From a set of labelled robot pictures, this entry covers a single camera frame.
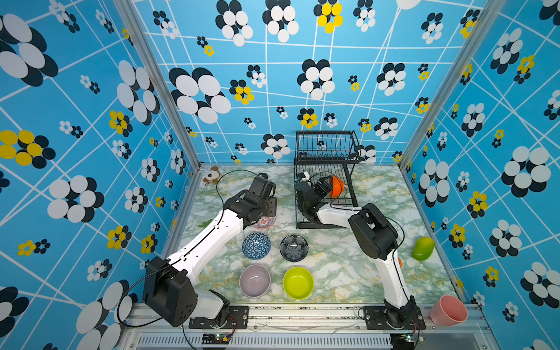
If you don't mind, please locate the green mango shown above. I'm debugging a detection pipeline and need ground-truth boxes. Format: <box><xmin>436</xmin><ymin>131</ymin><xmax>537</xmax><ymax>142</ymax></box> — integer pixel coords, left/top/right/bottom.
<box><xmin>412</xmin><ymin>237</ymin><xmax>435</xmax><ymax>261</ymax></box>

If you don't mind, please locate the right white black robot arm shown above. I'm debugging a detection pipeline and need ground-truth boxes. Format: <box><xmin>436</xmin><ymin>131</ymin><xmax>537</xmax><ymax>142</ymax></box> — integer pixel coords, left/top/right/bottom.
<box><xmin>295</xmin><ymin>172</ymin><xmax>425</xmax><ymax>330</ymax></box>

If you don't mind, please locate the black patterned bowl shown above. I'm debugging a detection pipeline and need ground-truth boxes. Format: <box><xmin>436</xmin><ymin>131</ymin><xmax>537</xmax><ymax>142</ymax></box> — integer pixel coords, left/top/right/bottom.
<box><xmin>279</xmin><ymin>235</ymin><xmax>309</xmax><ymax>263</ymax></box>

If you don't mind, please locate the orange plastic bowl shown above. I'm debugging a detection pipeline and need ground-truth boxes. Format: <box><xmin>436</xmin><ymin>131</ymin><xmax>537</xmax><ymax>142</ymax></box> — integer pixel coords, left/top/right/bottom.
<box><xmin>329</xmin><ymin>175</ymin><xmax>345</xmax><ymax>198</ymax></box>

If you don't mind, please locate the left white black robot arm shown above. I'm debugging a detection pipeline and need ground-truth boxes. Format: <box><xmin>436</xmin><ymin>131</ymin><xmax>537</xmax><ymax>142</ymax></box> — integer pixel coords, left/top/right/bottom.
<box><xmin>142</xmin><ymin>173</ymin><xmax>277</xmax><ymax>328</ymax></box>

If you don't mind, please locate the lime green bowl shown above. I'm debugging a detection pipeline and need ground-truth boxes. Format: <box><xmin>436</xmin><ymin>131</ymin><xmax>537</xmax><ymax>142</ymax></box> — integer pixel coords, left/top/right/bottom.
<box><xmin>282</xmin><ymin>267</ymin><xmax>314</xmax><ymax>300</ymax></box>

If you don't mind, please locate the lilac plastic bowl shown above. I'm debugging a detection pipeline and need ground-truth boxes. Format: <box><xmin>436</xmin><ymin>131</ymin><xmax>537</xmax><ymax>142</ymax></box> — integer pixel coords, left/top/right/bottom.
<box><xmin>239</xmin><ymin>264</ymin><xmax>271</xmax><ymax>298</ymax></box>

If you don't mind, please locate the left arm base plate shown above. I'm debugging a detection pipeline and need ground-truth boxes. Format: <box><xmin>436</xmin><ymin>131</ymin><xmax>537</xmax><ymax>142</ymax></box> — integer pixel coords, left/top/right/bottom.
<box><xmin>188</xmin><ymin>305</ymin><xmax>249</xmax><ymax>330</ymax></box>

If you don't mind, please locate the pink plastic cup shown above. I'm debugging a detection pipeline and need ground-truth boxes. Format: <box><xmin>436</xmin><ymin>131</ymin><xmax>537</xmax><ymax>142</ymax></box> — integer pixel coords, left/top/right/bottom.
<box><xmin>430</xmin><ymin>295</ymin><xmax>468</xmax><ymax>327</ymax></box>

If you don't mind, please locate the small plush toy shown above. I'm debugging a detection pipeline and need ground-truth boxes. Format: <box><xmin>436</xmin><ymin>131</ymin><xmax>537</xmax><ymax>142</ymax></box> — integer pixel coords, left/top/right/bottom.
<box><xmin>202</xmin><ymin>166</ymin><xmax>221</xmax><ymax>186</ymax></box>

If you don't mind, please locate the red white patterned bowl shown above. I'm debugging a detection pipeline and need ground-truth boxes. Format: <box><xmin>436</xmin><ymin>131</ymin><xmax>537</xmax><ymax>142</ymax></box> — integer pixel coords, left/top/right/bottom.
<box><xmin>252</xmin><ymin>217</ymin><xmax>277</xmax><ymax>230</ymax></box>

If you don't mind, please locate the blue patterned bowl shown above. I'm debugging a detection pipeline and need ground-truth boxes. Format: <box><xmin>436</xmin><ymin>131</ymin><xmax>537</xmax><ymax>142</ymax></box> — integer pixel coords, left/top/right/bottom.
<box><xmin>241</xmin><ymin>232</ymin><xmax>271</xmax><ymax>260</ymax></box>

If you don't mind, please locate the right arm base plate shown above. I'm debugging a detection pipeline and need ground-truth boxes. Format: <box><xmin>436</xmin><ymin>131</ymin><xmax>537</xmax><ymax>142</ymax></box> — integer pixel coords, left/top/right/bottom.
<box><xmin>358</xmin><ymin>306</ymin><xmax>426</xmax><ymax>331</ymax></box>

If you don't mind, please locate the right circuit board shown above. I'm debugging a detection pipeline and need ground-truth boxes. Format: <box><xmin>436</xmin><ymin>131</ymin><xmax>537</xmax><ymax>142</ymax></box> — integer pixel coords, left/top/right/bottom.
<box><xmin>391</xmin><ymin>334</ymin><xmax>415</xmax><ymax>350</ymax></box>

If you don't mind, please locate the circuit board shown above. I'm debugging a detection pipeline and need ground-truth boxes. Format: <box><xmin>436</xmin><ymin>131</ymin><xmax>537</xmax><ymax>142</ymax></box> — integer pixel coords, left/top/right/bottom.
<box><xmin>201</xmin><ymin>333</ymin><xmax>233</xmax><ymax>346</ymax></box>
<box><xmin>391</xmin><ymin>334</ymin><xmax>415</xmax><ymax>350</ymax></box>

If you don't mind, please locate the left circuit board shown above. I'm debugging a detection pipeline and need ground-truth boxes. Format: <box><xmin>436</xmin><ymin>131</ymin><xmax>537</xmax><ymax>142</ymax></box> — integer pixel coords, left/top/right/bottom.
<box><xmin>201</xmin><ymin>333</ymin><xmax>233</xmax><ymax>346</ymax></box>

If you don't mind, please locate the black wire dish rack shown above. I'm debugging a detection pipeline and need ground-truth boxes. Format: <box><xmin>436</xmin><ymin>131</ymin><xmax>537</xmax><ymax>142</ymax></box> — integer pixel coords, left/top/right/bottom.
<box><xmin>294</xmin><ymin>131</ymin><xmax>362</xmax><ymax>229</ymax></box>

